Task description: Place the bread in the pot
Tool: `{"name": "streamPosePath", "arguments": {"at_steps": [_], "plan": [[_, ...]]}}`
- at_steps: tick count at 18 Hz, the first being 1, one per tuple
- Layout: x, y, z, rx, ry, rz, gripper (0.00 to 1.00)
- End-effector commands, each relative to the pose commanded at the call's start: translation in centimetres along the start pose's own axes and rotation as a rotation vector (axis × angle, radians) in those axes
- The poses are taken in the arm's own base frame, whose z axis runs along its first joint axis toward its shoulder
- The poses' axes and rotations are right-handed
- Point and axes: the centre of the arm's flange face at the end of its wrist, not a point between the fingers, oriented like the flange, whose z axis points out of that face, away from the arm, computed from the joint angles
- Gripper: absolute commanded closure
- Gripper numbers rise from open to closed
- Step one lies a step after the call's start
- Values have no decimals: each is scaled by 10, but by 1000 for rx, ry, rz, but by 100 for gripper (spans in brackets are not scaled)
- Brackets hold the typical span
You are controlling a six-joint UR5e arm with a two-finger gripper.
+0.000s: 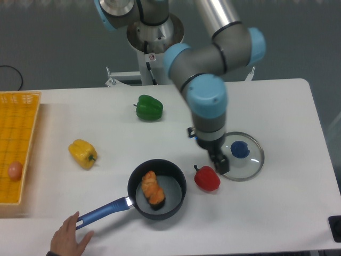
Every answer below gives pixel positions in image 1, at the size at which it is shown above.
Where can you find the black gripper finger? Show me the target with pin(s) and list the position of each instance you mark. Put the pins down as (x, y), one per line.
(220, 161)

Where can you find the person's bare hand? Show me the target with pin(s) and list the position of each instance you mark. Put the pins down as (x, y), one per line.
(64, 241)

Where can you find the yellow plastic basket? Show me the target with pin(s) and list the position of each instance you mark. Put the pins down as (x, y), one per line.
(19, 111)

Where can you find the dark pot blue handle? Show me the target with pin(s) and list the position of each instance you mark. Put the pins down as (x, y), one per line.
(169, 177)

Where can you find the red bell pepper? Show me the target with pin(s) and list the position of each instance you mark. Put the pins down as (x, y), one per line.
(206, 178)

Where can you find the glass lid blue knob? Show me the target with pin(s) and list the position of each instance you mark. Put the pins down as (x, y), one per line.
(245, 154)

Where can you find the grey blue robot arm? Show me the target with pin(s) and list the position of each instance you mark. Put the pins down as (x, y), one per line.
(206, 94)

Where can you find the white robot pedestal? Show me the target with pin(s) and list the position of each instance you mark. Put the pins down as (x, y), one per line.
(164, 58)

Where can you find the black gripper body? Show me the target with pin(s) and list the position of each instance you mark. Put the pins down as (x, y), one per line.
(210, 141)

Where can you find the brown egg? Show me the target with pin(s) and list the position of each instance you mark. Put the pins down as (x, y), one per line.
(15, 171)

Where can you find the yellow bell pepper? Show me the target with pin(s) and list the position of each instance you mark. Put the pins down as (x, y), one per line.
(83, 153)

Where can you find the black corner device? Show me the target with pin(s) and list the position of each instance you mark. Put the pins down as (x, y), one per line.
(335, 227)

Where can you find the beige bread loaf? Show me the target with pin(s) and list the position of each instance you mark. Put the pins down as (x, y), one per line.
(152, 191)

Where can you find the green bell pepper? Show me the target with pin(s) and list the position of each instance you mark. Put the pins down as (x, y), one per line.
(148, 108)

